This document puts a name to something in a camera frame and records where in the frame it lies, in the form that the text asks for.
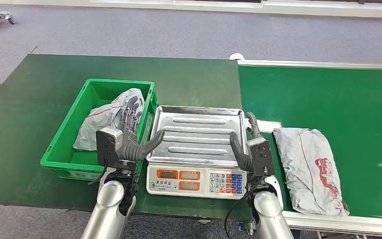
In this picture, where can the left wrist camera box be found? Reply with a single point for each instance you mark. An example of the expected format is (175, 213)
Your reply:
(108, 145)

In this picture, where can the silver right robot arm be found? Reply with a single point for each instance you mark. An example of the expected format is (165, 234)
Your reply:
(270, 214)

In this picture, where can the electronic scale with steel tray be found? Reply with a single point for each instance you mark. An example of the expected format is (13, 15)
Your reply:
(197, 138)

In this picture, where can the grey mailer bag red print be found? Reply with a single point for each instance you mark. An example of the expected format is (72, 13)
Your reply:
(309, 168)
(98, 125)

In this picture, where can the green plastic crate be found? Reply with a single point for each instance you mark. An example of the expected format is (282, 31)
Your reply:
(62, 155)

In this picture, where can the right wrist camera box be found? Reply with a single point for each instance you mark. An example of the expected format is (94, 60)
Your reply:
(262, 156)

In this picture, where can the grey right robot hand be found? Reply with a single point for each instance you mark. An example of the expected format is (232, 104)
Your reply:
(242, 158)

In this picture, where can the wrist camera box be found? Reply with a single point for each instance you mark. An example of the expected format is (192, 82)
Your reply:
(262, 156)
(108, 145)

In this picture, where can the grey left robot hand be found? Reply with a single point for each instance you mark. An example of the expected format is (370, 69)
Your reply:
(135, 148)

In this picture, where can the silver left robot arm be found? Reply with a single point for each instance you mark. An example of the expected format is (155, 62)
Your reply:
(108, 211)

